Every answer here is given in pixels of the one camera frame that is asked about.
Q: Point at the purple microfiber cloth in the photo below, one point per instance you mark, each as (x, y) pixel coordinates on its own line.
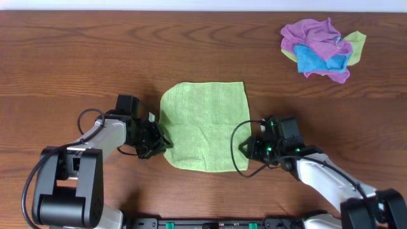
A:
(311, 32)

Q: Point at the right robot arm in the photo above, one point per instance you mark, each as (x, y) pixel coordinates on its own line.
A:
(360, 205)

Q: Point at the light green microfiber cloth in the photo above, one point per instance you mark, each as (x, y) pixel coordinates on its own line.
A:
(206, 122)

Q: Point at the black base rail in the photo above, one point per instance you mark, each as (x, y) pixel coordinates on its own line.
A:
(268, 223)

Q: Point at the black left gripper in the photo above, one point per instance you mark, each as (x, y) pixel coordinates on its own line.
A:
(158, 133)

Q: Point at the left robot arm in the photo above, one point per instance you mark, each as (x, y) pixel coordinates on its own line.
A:
(66, 187)

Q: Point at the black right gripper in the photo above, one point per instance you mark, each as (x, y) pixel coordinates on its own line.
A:
(252, 149)

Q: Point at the blue microfiber cloth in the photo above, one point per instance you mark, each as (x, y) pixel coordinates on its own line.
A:
(332, 56)

